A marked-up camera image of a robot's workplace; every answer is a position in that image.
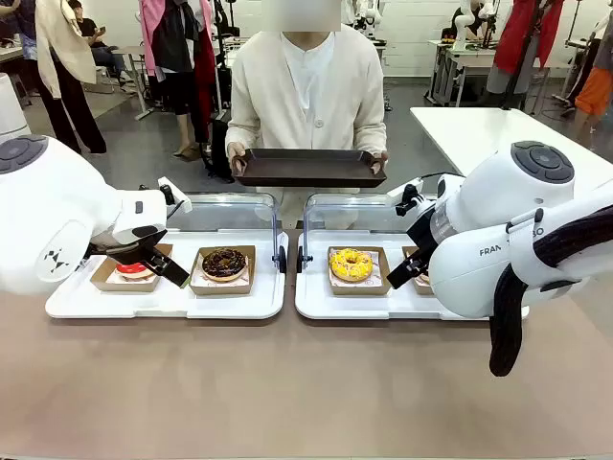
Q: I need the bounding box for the cardboard box of chocolate donut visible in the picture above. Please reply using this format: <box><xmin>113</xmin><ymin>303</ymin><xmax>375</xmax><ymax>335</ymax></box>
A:
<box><xmin>189</xmin><ymin>244</ymin><xmax>258</xmax><ymax>296</ymax></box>

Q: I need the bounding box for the red vest on mannequin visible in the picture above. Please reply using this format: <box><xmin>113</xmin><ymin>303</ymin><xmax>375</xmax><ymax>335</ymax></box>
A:
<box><xmin>492</xmin><ymin>0</ymin><xmax>566</xmax><ymax>76</ymax></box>

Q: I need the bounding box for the person's right hand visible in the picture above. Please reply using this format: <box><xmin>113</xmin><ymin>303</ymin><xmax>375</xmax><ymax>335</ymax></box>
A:
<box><xmin>227</xmin><ymin>143</ymin><xmax>250</xmax><ymax>177</ymax></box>

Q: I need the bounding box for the cardboard box of purple donut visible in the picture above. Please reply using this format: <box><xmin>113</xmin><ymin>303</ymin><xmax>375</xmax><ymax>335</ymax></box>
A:
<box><xmin>400</xmin><ymin>245</ymin><xmax>440</xmax><ymax>296</ymax></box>

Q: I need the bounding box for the dark brown serving tray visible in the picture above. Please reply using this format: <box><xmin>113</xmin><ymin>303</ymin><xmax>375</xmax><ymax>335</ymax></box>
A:
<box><xmin>232</xmin><ymin>148</ymin><xmax>388</xmax><ymax>189</ymax></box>

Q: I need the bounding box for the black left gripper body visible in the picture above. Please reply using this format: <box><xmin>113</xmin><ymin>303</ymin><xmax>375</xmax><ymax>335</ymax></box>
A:
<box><xmin>85</xmin><ymin>229</ymin><xmax>169</xmax><ymax>264</ymax></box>

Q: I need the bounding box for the yellow sprinkled donut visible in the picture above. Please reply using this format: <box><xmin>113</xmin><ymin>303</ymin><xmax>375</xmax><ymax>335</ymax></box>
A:
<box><xmin>328</xmin><ymin>247</ymin><xmax>375</xmax><ymax>283</ymax></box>

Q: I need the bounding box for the person in cream cardigan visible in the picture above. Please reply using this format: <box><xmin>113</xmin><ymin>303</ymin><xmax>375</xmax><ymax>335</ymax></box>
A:
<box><xmin>224</xmin><ymin>0</ymin><xmax>389</xmax><ymax>230</ymax></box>

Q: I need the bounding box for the person's left hand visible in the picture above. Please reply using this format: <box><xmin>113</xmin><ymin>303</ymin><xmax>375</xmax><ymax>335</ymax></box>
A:
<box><xmin>367</xmin><ymin>150</ymin><xmax>390</xmax><ymax>176</ymax></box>

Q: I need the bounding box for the black rolling stand base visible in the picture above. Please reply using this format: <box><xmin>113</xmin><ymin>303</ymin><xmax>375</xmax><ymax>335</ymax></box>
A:
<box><xmin>203</xmin><ymin>112</ymin><xmax>237</xmax><ymax>182</ymax></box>

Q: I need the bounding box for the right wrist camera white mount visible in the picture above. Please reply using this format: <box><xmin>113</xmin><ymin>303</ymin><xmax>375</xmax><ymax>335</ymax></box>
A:
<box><xmin>385</xmin><ymin>177</ymin><xmax>438</xmax><ymax>218</ymax></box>

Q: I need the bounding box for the background white work table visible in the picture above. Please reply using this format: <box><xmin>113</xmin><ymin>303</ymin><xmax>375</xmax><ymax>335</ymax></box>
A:
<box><xmin>427</xmin><ymin>37</ymin><xmax>511</xmax><ymax>107</ymax></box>

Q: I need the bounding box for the person's right forearm cream sleeve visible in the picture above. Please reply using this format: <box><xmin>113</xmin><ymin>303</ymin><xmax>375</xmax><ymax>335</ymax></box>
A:
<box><xmin>224</xmin><ymin>90</ymin><xmax>263</xmax><ymax>153</ymax></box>

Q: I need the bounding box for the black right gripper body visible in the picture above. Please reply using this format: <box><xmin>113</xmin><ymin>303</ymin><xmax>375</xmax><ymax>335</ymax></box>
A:
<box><xmin>405</xmin><ymin>205</ymin><xmax>444</xmax><ymax>261</ymax></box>

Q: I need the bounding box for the bystander in orange shorts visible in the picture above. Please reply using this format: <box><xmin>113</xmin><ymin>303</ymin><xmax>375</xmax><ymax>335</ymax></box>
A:
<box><xmin>572</xmin><ymin>9</ymin><xmax>613</xmax><ymax>135</ymax></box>

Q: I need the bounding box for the chocolate glazed donut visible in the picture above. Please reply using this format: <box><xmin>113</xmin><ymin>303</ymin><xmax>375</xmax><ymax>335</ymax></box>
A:
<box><xmin>200</xmin><ymin>247</ymin><xmax>249</xmax><ymax>283</ymax></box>

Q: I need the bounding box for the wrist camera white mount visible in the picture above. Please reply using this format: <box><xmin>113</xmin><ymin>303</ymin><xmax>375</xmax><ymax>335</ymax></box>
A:
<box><xmin>385</xmin><ymin>177</ymin><xmax>438</xmax><ymax>218</ymax></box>
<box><xmin>157</xmin><ymin>176</ymin><xmax>193</xmax><ymax>218</ymax></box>

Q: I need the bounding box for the cardboard box of yellow donut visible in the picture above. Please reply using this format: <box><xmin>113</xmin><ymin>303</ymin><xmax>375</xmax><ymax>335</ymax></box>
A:
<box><xmin>327</xmin><ymin>245</ymin><xmax>393</xmax><ymax>296</ymax></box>

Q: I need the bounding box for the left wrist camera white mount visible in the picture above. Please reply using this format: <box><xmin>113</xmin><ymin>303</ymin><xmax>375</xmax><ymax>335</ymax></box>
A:
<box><xmin>157</xmin><ymin>176</ymin><xmax>193</xmax><ymax>218</ymax></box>

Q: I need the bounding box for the bystander in beige jacket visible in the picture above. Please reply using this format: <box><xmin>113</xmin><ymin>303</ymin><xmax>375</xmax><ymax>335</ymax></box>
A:
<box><xmin>34</xmin><ymin>0</ymin><xmax>108</xmax><ymax>155</ymax></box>

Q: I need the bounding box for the printed paper liner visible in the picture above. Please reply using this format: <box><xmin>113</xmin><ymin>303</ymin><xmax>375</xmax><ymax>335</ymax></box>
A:
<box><xmin>329</xmin><ymin>249</ymin><xmax>388</xmax><ymax>288</ymax></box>
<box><xmin>193</xmin><ymin>249</ymin><xmax>253</xmax><ymax>288</ymax></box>

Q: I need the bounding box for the white air purifier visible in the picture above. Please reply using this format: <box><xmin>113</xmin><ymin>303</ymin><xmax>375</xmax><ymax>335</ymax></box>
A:
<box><xmin>0</xmin><ymin>71</ymin><xmax>33</xmax><ymax>141</ymax></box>

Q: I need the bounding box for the cardboard box of red donut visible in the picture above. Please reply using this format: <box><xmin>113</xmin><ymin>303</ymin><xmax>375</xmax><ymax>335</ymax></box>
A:
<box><xmin>89</xmin><ymin>242</ymin><xmax>174</xmax><ymax>294</ymax></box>

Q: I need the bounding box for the red glazed donut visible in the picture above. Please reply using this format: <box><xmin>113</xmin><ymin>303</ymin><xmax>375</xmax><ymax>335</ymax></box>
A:
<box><xmin>114</xmin><ymin>261</ymin><xmax>150</xmax><ymax>283</ymax></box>

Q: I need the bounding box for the seated bystander with phone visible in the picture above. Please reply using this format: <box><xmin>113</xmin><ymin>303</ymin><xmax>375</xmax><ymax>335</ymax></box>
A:
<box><xmin>68</xmin><ymin>0</ymin><xmax>133</xmax><ymax>85</ymax></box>

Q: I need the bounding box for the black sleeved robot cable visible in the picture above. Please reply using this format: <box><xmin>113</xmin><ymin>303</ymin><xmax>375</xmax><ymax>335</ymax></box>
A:
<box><xmin>488</xmin><ymin>204</ymin><xmax>613</xmax><ymax>379</ymax></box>

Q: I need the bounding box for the clear plastic display lid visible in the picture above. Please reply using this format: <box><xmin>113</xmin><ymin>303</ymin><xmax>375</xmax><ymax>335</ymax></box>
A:
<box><xmin>165</xmin><ymin>191</ymin><xmax>287</xmax><ymax>275</ymax></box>
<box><xmin>295</xmin><ymin>193</ymin><xmax>432</xmax><ymax>275</ymax></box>

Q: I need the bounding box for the hanging red garment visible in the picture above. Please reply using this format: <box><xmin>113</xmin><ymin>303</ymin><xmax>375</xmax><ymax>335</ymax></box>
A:
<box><xmin>193</xmin><ymin>0</ymin><xmax>217</xmax><ymax>133</ymax></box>

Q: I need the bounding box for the background grey work table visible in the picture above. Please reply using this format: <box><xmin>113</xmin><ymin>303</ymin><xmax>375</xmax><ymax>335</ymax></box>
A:
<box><xmin>110</xmin><ymin>44</ymin><xmax>155</xmax><ymax>122</ymax></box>

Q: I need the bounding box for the large white table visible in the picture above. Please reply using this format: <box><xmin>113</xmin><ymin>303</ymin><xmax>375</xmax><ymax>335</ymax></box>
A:
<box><xmin>409</xmin><ymin>105</ymin><xmax>613</xmax><ymax>194</ymax></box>

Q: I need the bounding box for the person's left forearm cream sleeve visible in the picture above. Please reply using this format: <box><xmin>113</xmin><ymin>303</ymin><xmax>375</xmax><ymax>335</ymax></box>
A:
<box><xmin>351</xmin><ymin>90</ymin><xmax>389</xmax><ymax>158</ymax></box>

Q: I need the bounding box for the white display tray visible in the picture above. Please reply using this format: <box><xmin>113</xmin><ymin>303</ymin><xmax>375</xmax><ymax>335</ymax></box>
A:
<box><xmin>294</xmin><ymin>228</ymin><xmax>531</xmax><ymax>321</ymax></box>
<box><xmin>45</xmin><ymin>228</ymin><xmax>289</xmax><ymax>320</ymax></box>

